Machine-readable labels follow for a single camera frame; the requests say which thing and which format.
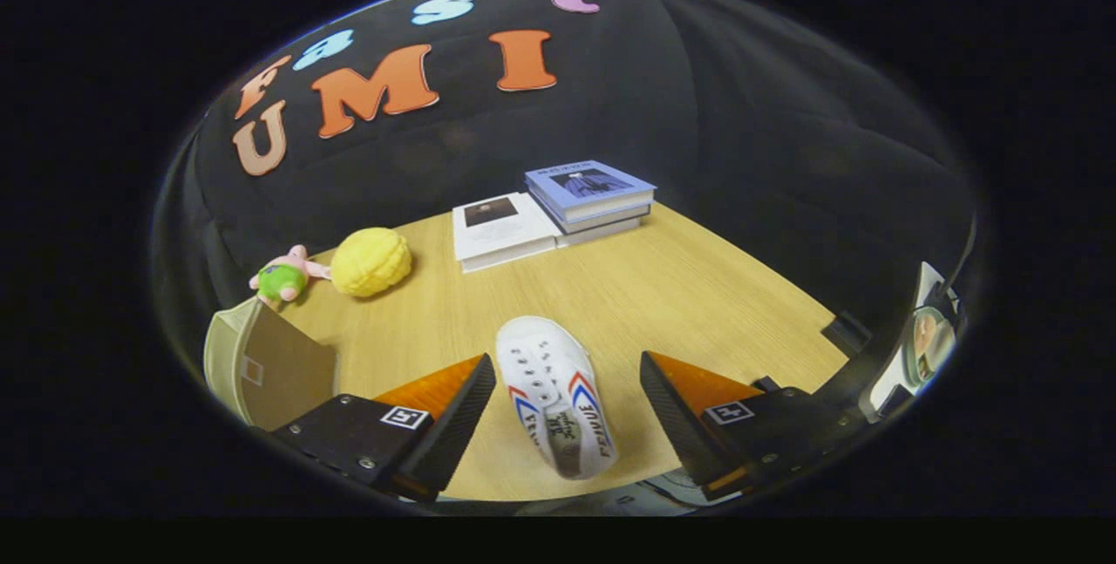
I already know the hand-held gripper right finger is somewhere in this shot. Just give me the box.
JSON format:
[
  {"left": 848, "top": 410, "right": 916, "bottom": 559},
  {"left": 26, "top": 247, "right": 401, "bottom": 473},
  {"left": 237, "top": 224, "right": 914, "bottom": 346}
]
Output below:
[{"left": 639, "top": 350, "right": 868, "bottom": 502}]

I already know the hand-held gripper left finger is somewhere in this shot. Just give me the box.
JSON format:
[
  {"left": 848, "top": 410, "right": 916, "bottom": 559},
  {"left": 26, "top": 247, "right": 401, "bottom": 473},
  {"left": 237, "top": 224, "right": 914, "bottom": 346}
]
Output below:
[{"left": 270, "top": 353, "right": 498, "bottom": 502}]

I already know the white shoe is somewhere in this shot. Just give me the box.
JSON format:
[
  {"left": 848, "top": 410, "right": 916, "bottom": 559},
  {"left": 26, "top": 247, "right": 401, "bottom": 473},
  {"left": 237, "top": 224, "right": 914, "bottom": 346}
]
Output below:
[{"left": 495, "top": 316, "right": 620, "bottom": 480}]

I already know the beige fabric storage box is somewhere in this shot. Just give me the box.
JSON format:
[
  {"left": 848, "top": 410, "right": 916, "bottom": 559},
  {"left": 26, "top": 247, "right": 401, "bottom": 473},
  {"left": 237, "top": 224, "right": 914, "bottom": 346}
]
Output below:
[{"left": 203, "top": 298, "right": 339, "bottom": 432}]

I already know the yellow plush ball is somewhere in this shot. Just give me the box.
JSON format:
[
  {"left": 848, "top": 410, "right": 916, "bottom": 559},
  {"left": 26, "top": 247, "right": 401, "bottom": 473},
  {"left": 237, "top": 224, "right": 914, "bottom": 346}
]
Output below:
[{"left": 330, "top": 228, "right": 413, "bottom": 298}]

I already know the black table clamp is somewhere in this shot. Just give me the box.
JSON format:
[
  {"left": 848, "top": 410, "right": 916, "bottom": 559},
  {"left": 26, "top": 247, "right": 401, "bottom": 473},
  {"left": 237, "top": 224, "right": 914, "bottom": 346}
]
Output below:
[{"left": 822, "top": 311, "right": 873, "bottom": 357}]

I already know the white book dark photo cover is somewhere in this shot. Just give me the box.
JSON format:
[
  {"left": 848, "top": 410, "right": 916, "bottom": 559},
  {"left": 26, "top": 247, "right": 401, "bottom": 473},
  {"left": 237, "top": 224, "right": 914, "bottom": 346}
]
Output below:
[{"left": 452, "top": 192, "right": 563, "bottom": 274}]

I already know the pale thin book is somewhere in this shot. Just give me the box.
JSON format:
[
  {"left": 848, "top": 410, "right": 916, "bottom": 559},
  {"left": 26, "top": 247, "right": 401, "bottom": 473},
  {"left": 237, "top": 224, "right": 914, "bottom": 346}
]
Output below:
[{"left": 556, "top": 217, "right": 646, "bottom": 248}]

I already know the grey cover book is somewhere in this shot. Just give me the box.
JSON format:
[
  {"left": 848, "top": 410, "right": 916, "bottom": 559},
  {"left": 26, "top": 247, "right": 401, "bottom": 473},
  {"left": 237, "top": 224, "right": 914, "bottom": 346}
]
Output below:
[{"left": 536, "top": 198, "right": 653, "bottom": 235}]

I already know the pink green plush toy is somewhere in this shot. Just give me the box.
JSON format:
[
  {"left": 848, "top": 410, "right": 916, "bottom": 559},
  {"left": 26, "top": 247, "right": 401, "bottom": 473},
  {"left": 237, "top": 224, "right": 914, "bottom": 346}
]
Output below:
[{"left": 248, "top": 244, "right": 334, "bottom": 305}]

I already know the blue cover book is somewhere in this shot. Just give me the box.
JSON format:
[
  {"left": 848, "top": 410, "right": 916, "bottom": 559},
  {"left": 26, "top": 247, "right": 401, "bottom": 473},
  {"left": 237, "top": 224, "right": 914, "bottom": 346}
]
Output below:
[{"left": 525, "top": 160, "right": 657, "bottom": 223}]

